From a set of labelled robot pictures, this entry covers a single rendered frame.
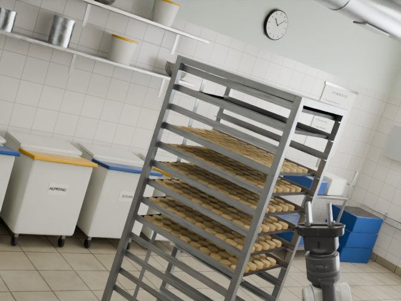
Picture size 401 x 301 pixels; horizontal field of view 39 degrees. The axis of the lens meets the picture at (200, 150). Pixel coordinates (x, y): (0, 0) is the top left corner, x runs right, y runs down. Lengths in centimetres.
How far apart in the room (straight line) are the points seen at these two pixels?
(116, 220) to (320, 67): 321
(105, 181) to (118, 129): 82
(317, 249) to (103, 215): 347
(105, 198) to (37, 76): 116
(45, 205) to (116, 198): 62
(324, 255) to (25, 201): 327
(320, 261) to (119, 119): 404
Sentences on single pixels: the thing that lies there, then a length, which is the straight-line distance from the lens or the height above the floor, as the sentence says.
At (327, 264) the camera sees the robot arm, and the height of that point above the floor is 145.
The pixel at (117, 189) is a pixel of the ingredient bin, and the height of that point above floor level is 57.
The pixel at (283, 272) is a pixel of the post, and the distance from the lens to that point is 274.
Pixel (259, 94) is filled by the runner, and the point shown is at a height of 177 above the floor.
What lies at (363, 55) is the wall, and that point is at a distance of 741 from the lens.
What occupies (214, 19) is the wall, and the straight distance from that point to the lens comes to 571.
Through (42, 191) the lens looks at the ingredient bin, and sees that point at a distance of 452.
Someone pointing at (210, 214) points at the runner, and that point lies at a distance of 241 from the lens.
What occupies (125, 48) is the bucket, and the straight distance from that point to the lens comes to 493.
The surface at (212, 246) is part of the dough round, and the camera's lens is 258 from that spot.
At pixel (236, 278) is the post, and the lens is 234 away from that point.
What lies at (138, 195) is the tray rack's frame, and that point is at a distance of 261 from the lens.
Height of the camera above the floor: 186
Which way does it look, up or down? 9 degrees down
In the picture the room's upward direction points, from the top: 18 degrees clockwise
